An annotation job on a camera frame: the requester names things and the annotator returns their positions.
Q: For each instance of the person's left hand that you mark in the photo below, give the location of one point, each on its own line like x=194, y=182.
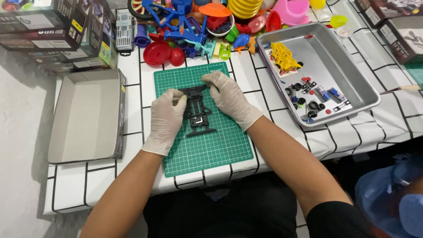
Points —
x=163, y=122

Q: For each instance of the yellow toy car body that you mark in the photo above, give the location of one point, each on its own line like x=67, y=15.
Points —
x=284, y=58

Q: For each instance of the small blue white tube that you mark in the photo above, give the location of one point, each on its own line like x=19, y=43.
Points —
x=337, y=95
x=323, y=93

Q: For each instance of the red round plastic lid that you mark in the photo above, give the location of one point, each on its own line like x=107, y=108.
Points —
x=157, y=53

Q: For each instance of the red plastic egg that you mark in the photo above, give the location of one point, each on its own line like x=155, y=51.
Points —
x=177, y=57

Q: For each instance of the colourful sticker sheet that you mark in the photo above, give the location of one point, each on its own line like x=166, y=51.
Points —
x=271, y=61

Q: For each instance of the small red plastic parts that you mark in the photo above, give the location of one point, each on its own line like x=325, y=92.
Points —
x=306, y=79

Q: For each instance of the silver metal tray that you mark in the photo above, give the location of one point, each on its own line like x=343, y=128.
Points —
x=343, y=66

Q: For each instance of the blue plastic bag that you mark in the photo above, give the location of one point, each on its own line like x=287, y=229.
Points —
x=386, y=198

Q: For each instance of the green cutting mat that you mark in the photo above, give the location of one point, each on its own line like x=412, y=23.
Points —
x=211, y=155

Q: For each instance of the person's right hand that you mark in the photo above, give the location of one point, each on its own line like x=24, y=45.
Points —
x=231, y=99

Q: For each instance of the stack of dark product boxes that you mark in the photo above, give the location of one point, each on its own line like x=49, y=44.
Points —
x=56, y=33

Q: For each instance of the black toy car chassis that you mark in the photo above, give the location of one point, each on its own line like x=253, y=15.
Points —
x=197, y=115

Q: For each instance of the white black-lined tablecloth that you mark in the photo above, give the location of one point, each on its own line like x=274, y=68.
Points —
x=360, y=129

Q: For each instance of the open grey cardboard box lid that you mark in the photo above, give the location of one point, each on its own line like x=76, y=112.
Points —
x=87, y=115

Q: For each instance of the person's black clothing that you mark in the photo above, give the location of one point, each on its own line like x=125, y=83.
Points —
x=224, y=211

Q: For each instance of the clear plastic bag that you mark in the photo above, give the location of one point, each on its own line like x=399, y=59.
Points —
x=355, y=43

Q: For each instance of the group of small black tyres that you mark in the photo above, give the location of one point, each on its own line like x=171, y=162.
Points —
x=312, y=105

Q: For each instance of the heap of colourful plastic toys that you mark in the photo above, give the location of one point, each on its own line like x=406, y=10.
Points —
x=211, y=23

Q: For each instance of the grey screwdriver bit case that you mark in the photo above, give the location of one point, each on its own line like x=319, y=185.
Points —
x=124, y=31

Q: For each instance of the dark toy car box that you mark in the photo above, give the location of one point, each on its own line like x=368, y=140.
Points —
x=405, y=39
x=383, y=10

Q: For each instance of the yellow-green plastic egg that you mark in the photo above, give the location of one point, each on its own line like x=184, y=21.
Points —
x=338, y=21

